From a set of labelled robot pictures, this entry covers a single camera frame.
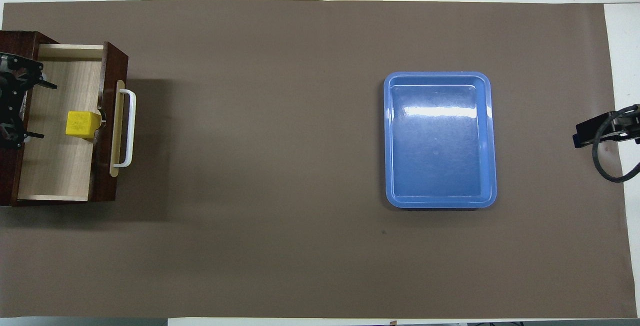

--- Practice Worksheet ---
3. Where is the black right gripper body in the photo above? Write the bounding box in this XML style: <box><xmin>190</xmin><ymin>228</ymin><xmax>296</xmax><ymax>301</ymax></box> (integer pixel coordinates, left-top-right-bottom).
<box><xmin>607</xmin><ymin>108</ymin><xmax>640</xmax><ymax>144</ymax></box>

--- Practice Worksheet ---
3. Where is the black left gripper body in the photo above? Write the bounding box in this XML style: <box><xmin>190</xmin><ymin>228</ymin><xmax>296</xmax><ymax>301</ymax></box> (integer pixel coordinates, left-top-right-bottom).
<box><xmin>0</xmin><ymin>53</ymin><xmax>27</xmax><ymax>147</ymax></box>

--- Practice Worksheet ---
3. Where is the wooden drawer with white handle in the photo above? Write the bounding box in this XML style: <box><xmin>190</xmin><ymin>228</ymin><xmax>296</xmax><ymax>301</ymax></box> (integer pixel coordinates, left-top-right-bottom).
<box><xmin>17</xmin><ymin>41</ymin><xmax>137</xmax><ymax>202</ymax></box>

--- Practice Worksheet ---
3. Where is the yellow cube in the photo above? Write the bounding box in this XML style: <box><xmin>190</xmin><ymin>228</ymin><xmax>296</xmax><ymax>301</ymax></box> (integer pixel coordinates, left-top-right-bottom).
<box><xmin>65</xmin><ymin>110</ymin><xmax>103</xmax><ymax>140</ymax></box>

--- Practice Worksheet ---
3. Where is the dark wooden cabinet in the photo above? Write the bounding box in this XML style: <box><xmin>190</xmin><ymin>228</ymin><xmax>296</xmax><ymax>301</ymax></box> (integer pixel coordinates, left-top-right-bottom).
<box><xmin>0</xmin><ymin>31</ymin><xmax>41</xmax><ymax>207</ymax></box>

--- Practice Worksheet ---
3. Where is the blue plastic tray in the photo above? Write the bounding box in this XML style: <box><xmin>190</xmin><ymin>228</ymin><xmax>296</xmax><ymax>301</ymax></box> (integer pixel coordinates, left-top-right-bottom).
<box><xmin>383</xmin><ymin>71</ymin><xmax>498</xmax><ymax>209</ymax></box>

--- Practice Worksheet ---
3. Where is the brown paper table mat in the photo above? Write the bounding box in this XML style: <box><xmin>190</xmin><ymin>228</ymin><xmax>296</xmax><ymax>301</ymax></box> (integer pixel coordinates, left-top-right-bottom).
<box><xmin>0</xmin><ymin>0</ymin><xmax>638</xmax><ymax>319</ymax></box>

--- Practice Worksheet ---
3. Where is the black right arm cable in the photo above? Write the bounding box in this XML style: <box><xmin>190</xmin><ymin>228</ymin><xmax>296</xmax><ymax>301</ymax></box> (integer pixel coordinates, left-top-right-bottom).
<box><xmin>592</xmin><ymin>104</ymin><xmax>640</xmax><ymax>184</ymax></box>

